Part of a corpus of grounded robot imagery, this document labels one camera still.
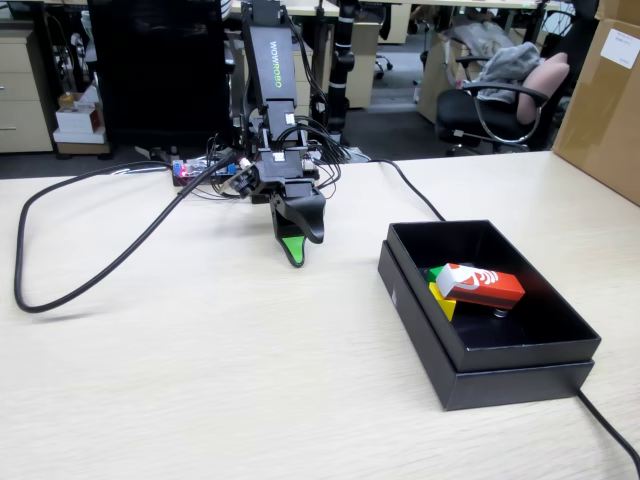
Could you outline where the red and white carton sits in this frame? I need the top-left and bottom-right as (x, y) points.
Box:
(435, 263), (526, 311)

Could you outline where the black open box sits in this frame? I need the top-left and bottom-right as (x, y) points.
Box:
(377, 239), (596, 412)

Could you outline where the flat white box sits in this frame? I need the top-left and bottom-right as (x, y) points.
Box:
(52, 128), (107, 145)

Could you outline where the small brown cardboard box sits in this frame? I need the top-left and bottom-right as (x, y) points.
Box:
(597, 0), (640, 21)

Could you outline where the thick black camera cable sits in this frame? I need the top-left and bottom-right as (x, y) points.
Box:
(13, 149), (246, 314)

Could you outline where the yellow wooden cube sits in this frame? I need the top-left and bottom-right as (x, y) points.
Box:
(428, 282), (458, 323)

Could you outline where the grey cloth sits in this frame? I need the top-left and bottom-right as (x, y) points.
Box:
(477, 42), (544, 104)

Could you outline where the black power cable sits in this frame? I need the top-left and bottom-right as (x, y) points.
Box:
(359, 158), (640, 469)

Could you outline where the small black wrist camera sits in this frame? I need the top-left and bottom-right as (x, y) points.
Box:
(227, 159), (259, 199)

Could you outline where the white shipping label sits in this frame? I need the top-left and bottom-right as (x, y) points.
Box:
(599, 28), (640, 70)

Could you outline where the beige pedestal cabinet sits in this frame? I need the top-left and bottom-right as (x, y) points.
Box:
(344, 22), (381, 109)

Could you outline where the black and white pole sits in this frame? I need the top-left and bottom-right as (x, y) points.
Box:
(324, 0), (357, 149)

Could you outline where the black chair with armrests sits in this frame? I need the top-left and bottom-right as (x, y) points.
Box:
(434, 54), (551, 154)

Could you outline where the white box brown side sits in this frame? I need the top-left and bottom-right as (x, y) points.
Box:
(54, 104), (104, 134)

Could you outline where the beige drawer cabinet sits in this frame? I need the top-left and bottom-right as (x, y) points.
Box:
(0, 29), (54, 154)

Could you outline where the large brown cardboard box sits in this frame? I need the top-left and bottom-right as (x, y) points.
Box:
(552, 17), (640, 206)

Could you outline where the black cardboard box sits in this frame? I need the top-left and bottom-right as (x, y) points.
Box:
(387, 219), (602, 374)

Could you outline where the pink cushion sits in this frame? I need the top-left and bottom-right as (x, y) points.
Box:
(516, 52), (571, 125)

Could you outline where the controller board with wires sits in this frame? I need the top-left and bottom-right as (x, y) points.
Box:
(172, 152), (321, 190)

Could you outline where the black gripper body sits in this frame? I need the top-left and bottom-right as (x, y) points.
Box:
(252, 147), (322, 200)

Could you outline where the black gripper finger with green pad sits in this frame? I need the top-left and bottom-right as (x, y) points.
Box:
(269, 196), (307, 269)
(285, 189), (328, 246)

